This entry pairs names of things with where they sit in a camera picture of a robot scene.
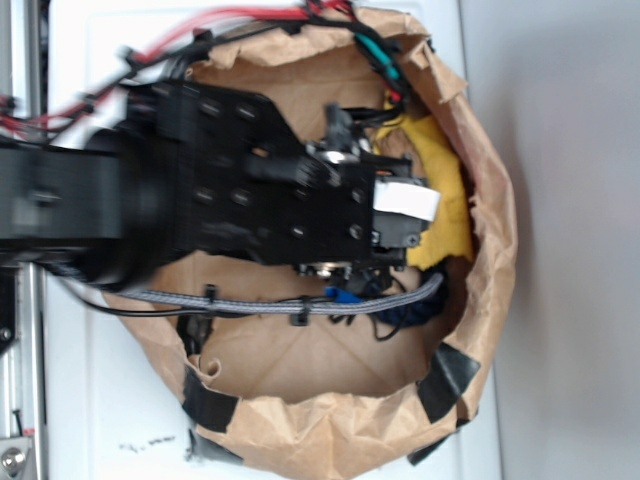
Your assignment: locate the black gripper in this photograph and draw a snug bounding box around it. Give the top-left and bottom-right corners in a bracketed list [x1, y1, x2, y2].
[298, 103, 440, 290]

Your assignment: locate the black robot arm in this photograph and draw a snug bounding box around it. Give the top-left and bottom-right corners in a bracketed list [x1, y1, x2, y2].
[1, 81, 441, 291]

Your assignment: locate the yellow cloth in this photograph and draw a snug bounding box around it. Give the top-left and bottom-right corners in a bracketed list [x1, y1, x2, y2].
[373, 114, 475, 270]

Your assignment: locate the brown paper bag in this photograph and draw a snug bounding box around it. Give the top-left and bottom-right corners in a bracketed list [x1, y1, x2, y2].
[124, 8, 518, 479]

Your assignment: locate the black tape bottom right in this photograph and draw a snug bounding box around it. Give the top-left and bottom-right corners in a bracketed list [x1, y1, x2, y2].
[405, 341, 482, 465]

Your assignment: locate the black tape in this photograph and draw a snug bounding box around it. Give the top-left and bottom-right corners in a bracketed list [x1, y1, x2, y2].
[176, 314, 244, 466]
[405, 341, 482, 465]

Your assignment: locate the black tape bottom left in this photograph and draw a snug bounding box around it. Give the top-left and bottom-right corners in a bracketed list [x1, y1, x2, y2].
[176, 314, 244, 466]

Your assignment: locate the white plastic tray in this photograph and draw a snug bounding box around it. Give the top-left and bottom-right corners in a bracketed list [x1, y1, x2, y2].
[45, 0, 503, 479]

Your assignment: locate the grey braided cable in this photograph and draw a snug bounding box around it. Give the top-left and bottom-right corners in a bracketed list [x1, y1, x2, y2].
[113, 273, 445, 318]

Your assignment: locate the dark blue rope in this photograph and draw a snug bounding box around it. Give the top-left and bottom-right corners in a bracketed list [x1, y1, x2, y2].
[373, 279, 449, 327]

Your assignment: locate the red wire bundle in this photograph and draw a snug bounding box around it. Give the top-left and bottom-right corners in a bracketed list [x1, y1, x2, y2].
[0, 0, 357, 139]

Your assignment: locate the black bracket with bolt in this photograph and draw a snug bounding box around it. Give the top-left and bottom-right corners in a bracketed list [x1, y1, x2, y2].
[0, 267, 20, 355]

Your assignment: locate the metal rail frame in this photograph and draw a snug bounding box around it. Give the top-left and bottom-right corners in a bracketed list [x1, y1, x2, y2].
[1, 1, 49, 479]

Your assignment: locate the metal corner bracket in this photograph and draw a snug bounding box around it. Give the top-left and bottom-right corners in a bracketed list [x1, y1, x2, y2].
[0, 436, 37, 480]

